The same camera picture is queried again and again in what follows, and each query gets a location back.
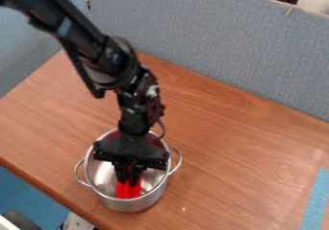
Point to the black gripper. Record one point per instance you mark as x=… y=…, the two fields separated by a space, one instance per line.
x=133 y=152

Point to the red plastic block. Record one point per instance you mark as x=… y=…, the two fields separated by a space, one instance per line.
x=124 y=191

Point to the silver metal pot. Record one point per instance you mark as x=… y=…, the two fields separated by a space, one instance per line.
x=96 y=175

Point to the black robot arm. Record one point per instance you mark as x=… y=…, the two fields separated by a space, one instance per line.
x=108 y=65

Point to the white round object below table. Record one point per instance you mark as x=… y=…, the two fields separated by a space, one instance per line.
x=73 y=222

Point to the black object bottom left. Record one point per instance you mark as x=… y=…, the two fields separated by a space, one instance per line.
x=12 y=220

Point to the blue tape strip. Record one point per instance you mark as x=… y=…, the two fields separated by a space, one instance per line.
x=318 y=200

